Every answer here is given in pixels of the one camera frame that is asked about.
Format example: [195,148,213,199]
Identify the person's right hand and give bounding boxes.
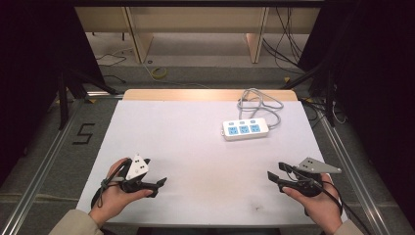
[281,172,345,235]

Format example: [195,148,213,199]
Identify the bundle of black hanging cables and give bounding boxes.
[261,6,315,75]

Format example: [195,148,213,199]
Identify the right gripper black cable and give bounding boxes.
[321,180,374,235]

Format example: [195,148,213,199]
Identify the black metal stand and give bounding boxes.
[279,57,338,128]
[56,63,119,131]

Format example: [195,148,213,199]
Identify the aluminium floor rail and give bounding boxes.
[0,91,125,235]
[316,112,394,235]

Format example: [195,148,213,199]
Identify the white power strip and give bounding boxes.
[221,117,270,142]

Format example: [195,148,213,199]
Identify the wooden table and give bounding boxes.
[122,88,299,102]

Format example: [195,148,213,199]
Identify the light wooden furniture frame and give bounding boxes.
[74,6,323,65]

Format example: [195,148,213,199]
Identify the person's left hand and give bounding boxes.
[88,157,155,227]

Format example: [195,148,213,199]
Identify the black and white floor cables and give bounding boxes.
[299,96,347,129]

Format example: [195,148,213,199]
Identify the white table cover sheet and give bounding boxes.
[75,99,348,227]

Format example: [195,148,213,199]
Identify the yellow tape roll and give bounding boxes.
[150,66,169,81]

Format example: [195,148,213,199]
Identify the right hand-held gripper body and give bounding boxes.
[276,157,343,198]

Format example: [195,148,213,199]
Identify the black curtain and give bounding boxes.
[297,0,415,229]
[0,0,106,189]

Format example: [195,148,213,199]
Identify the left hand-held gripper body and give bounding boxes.
[119,154,161,194]

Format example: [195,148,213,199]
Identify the grey power strip cable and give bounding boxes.
[236,87,285,130]

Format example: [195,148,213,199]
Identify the thin floor cable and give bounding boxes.
[95,47,135,85]

